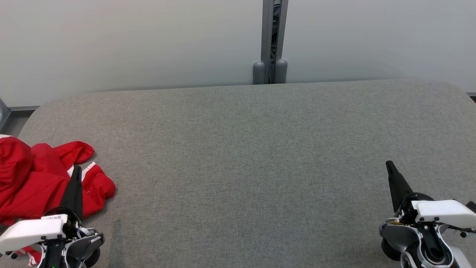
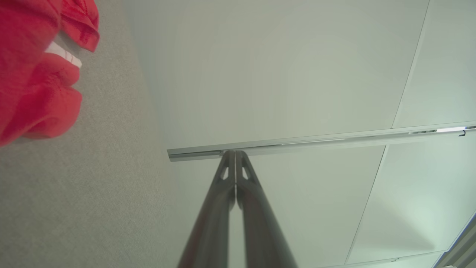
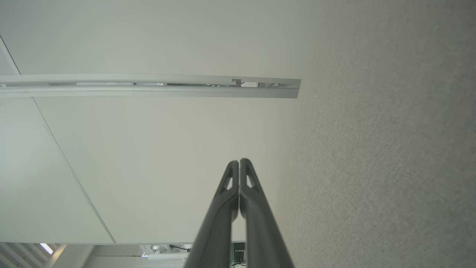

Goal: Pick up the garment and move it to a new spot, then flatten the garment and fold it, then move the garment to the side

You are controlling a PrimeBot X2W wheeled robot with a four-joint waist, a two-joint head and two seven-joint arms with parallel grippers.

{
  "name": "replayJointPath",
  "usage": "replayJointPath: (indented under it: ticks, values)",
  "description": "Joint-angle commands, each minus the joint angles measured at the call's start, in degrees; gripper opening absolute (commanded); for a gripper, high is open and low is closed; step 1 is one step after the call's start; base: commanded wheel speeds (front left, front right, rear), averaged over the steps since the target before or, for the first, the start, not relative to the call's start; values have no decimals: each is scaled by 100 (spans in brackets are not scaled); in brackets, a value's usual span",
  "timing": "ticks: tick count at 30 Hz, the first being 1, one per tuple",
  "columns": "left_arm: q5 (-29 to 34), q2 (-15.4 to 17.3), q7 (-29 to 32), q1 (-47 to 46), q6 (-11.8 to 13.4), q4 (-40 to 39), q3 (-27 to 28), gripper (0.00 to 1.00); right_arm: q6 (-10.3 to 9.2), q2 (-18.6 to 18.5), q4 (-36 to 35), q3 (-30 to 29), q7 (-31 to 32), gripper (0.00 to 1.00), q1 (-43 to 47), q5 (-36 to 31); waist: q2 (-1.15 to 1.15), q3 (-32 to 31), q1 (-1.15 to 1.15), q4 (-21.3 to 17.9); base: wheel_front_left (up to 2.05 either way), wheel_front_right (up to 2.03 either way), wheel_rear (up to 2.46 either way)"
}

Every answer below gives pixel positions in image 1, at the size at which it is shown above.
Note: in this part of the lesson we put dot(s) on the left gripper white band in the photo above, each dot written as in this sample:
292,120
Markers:
33,230

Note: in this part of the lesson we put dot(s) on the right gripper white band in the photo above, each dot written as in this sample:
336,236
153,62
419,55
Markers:
442,214

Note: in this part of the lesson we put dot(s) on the red white sleeveless jersey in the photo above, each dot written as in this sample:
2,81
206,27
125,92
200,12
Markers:
22,175

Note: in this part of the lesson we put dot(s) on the grey cylindrical post foot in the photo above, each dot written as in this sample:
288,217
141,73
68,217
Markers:
259,72
281,71

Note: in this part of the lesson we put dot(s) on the grey metal partition post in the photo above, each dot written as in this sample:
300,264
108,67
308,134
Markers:
267,29

